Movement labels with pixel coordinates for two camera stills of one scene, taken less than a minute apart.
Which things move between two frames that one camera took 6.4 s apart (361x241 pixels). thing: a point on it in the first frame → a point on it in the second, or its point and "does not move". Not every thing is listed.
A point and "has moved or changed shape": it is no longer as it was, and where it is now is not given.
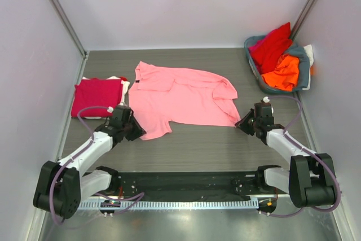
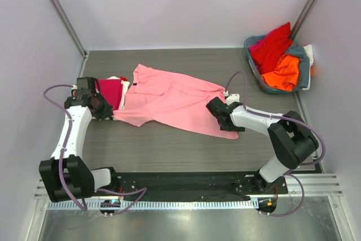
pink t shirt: [160, 96] has moved or changed shape
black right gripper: [247, 123] → [215, 106]
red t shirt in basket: [266, 52] does not move
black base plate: [192, 185] does not move
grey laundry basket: [258, 74] does not move
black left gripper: [139, 131] → [107, 112]
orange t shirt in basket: [285, 75] does not move
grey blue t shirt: [300, 51] does not move
